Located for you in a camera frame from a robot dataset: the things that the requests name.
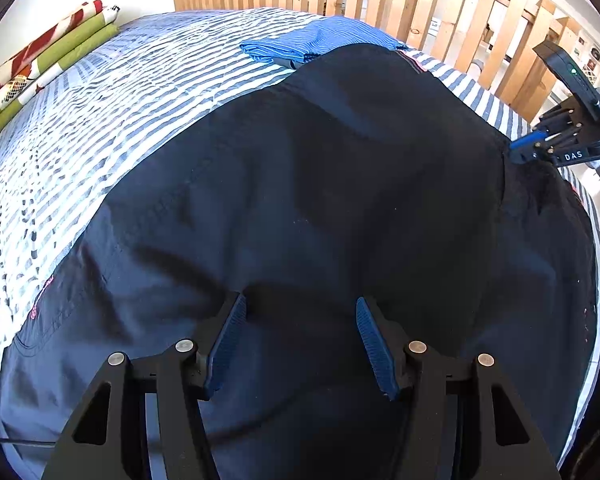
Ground green floral folded quilt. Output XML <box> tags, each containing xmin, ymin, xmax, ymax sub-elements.
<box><xmin>0</xmin><ymin>7</ymin><xmax>121</xmax><ymax>157</ymax></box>

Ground blue striped bed quilt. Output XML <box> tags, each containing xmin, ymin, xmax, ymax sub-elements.
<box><xmin>0</xmin><ymin>7</ymin><xmax>600</xmax><ymax>411</ymax></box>

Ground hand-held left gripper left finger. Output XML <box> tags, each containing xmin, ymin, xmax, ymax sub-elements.
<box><xmin>40</xmin><ymin>291</ymin><xmax>248</xmax><ymax>480</ymax></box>

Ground dark navy pants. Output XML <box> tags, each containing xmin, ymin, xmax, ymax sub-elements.
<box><xmin>0</xmin><ymin>44</ymin><xmax>598</xmax><ymax>480</ymax></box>

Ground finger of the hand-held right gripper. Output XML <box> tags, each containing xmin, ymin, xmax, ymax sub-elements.
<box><xmin>509</xmin><ymin>130</ymin><xmax>556</xmax><ymax>164</ymax></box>

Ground blue folded cloth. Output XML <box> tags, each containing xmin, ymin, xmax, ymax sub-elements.
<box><xmin>239</xmin><ymin>16</ymin><xmax>413</xmax><ymax>70</ymax></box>

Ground red floral folded blanket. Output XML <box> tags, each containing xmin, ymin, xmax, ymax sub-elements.
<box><xmin>0</xmin><ymin>0</ymin><xmax>106</xmax><ymax>106</ymax></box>

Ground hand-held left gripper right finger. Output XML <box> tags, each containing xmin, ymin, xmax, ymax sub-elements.
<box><xmin>355</xmin><ymin>296</ymin><xmax>563</xmax><ymax>480</ymax></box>

